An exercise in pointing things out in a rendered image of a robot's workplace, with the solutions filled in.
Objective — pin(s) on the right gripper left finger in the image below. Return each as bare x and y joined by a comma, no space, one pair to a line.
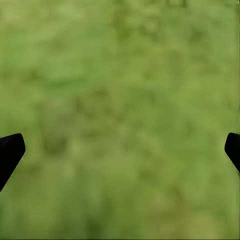
12,149

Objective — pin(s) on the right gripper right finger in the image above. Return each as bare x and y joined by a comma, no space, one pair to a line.
232,148

